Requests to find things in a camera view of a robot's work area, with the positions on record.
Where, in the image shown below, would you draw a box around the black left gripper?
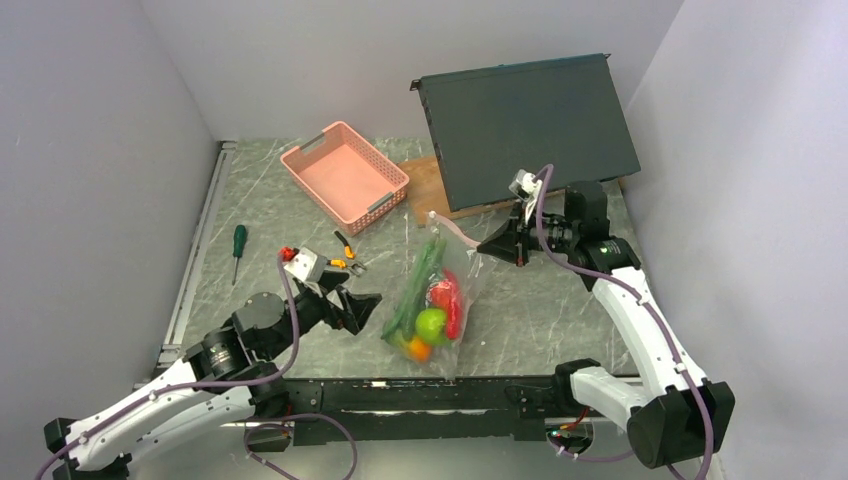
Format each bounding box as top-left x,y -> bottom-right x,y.
264,270 -> 381,359

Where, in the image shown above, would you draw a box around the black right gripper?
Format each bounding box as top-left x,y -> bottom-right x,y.
477,200 -> 578,267

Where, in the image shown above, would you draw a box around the clear zip top bag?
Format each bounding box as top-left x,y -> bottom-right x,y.
381,211 -> 497,380

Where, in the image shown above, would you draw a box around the pink plastic basket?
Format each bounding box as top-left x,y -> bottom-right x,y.
280,121 -> 409,236

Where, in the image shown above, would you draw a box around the fake green cucumber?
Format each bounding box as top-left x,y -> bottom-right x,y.
381,234 -> 447,343

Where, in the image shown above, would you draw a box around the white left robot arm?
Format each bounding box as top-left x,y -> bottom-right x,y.
36,272 -> 382,479

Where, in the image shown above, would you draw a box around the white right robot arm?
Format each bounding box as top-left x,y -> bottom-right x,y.
477,171 -> 735,479

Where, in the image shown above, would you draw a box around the fake green lime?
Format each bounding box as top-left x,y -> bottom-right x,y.
415,308 -> 448,346

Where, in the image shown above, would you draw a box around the fake orange green mango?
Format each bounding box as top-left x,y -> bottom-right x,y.
401,335 -> 433,364

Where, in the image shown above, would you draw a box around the fake red tomato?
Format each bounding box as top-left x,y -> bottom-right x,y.
427,279 -> 455,312

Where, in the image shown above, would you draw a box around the fake red chili pepper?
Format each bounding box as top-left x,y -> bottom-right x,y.
442,268 -> 464,340

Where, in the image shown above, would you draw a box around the brown wooden board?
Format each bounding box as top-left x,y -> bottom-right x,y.
397,156 -> 627,229

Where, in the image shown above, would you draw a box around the dark grey metal chassis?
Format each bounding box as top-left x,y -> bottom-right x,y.
410,53 -> 641,211

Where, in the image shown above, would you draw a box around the orange handled pliers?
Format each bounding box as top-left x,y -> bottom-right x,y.
326,230 -> 367,276

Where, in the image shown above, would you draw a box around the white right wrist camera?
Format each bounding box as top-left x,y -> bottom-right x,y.
508,169 -> 543,202

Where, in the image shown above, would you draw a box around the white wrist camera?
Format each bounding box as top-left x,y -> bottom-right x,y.
508,169 -> 543,202
278,247 -> 328,283

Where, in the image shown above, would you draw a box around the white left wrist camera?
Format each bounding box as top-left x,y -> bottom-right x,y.
278,247 -> 328,283

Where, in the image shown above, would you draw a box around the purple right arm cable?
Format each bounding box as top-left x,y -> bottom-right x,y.
529,164 -> 717,480

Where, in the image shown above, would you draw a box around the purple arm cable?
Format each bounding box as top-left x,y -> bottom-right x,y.
33,254 -> 362,480
529,164 -> 717,480

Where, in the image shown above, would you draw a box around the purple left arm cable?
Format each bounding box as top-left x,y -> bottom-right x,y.
33,254 -> 362,480

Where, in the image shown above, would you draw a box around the green handled screwdriver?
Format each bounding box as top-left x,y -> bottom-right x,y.
231,224 -> 248,286

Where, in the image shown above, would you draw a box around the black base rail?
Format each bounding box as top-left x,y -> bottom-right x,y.
245,375 -> 594,453

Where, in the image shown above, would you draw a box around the aluminium side rail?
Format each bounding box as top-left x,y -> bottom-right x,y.
152,140 -> 238,376

